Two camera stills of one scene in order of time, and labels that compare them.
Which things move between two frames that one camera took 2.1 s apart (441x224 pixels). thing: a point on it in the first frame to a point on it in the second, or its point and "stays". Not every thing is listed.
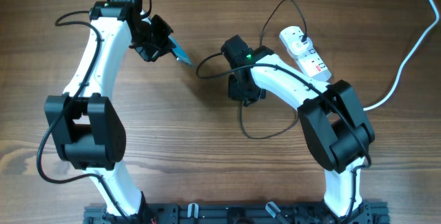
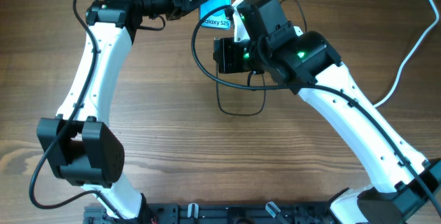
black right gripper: [233, 92] to [225, 56]
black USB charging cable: [275, 9] to [229, 15]
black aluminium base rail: [239, 213] stays
